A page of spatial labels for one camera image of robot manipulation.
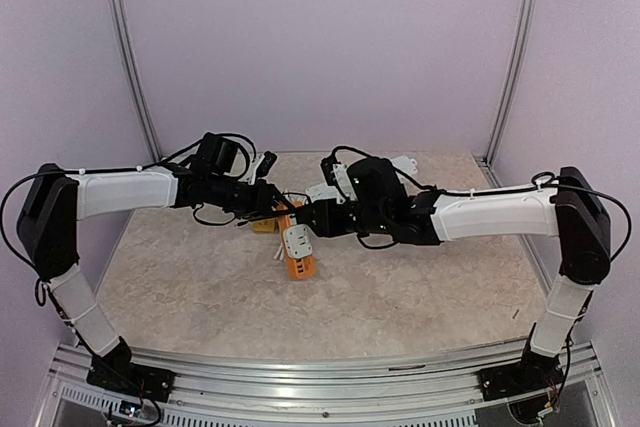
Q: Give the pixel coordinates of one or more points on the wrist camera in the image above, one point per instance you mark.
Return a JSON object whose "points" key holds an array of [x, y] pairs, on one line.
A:
{"points": [[335, 174], [260, 167]]}

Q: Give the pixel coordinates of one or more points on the aluminium corner post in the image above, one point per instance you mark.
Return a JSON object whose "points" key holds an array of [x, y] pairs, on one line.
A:
{"points": [[132, 76], [508, 92]]}

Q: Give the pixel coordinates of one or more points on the white plug adapter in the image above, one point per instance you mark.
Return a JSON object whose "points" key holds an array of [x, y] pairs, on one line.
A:
{"points": [[297, 242]]}

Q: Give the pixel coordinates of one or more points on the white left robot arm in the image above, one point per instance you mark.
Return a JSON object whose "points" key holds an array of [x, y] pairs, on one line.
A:
{"points": [[223, 170]]}

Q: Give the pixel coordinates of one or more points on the right aluminium corner post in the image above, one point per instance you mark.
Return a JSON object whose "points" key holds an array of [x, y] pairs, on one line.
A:
{"points": [[508, 92]]}

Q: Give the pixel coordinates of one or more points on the yellow cube socket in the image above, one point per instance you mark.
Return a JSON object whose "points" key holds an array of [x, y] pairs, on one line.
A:
{"points": [[265, 226]]}

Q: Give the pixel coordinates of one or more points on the small circuit board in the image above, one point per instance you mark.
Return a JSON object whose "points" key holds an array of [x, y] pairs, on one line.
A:
{"points": [[129, 411]]}

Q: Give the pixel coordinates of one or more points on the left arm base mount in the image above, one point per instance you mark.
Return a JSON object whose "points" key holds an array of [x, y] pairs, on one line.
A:
{"points": [[139, 381]]}

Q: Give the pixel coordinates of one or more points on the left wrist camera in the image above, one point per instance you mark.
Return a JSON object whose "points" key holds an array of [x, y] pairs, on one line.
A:
{"points": [[260, 167]]}

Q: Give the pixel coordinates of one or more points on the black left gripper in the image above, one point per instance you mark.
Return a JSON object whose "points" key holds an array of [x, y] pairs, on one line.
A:
{"points": [[263, 200]]}

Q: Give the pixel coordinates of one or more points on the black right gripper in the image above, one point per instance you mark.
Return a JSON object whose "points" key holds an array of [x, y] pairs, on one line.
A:
{"points": [[325, 223]]}

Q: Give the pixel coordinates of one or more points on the long white power strip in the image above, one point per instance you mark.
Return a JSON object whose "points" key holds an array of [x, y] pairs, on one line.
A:
{"points": [[406, 164]]}

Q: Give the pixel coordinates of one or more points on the black plug with cable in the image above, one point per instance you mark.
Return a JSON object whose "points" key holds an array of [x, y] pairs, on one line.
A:
{"points": [[297, 215]]}

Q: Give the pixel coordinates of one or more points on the aluminium front rail frame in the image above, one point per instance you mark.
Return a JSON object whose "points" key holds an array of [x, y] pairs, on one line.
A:
{"points": [[427, 390]]}

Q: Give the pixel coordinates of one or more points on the orange power strip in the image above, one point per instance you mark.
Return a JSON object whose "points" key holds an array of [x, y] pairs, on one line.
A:
{"points": [[297, 270]]}

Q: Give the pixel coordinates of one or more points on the left aluminium corner post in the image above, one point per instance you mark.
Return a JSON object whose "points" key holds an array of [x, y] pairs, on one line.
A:
{"points": [[132, 76]]}

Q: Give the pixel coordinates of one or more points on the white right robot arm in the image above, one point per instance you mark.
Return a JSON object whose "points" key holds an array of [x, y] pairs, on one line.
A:
{"points": [[377, 196]]}

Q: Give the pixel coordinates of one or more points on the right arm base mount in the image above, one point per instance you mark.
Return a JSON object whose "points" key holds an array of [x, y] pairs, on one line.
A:
{"points": [[516, 379]]}

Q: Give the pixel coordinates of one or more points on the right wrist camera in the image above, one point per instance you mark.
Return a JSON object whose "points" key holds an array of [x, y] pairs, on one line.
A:
{"points": [[335, 174]]}

